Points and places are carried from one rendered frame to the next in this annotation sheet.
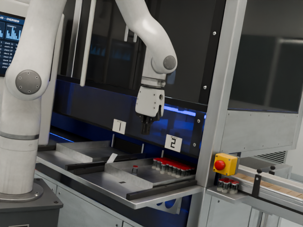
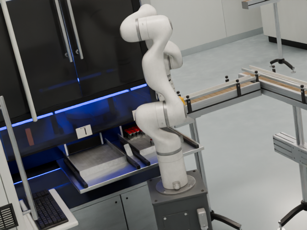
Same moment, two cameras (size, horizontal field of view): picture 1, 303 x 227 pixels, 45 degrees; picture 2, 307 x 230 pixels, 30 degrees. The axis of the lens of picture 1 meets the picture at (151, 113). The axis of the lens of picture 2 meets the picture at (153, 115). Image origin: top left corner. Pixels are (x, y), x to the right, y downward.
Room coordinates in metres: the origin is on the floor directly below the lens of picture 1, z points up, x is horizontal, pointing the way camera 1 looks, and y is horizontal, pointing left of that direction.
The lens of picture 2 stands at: (-0.05, 2.53, 2.09)
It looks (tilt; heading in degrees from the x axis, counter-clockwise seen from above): 19 degrees down; 300
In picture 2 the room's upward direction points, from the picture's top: 11 degrees counter-clockwise
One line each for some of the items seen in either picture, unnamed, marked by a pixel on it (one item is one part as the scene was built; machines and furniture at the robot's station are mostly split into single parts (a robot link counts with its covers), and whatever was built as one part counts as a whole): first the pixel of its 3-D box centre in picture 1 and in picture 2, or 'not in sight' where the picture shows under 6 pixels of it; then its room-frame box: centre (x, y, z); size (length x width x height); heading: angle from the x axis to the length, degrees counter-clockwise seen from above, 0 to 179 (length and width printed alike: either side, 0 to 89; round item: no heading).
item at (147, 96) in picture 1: (150, 99); (165, 88); (1.31, 0.01, 1.21); 0.10 x 0.08 x 0.11; 50
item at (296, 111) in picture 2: not in sight; (302, 157); (0.84, -0.75, 0.46); 0.09 x 0.09 x 0.77; 50
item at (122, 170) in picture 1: (155, 172); (149, 137); (1.50, -0.05, 0.90); 0.34 x 0.26 x 0.04; 140
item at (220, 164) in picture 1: (220, 165); not in sight; (1.39, -0.29, 0.99); 0.04 x 0.04 x 0.04; 50
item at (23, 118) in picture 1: (23, 97); (157, 127); (1.17, 0.41, 1.16); 0.19 x 0.12 x 0.24; 24
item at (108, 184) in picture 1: (114, 168); (127, 154); (1.55, 0.12, 0.87); 0.70 x 0.48 x 0.02; 50
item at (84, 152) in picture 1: (102, 151); (93, 156); (1.72, 0.20, 0.90); 0.34 x 0.26 x 0.04; 140
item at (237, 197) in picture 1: (228, 193); (179, 121); (1.45, -0.36, 0.87); 0.14 x 0.13 x 0.02; 140
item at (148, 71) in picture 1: (157, 59); (161, 62); (1.30, 0.01, 1.35); 0.09 x 0.08 x 0.13; 24
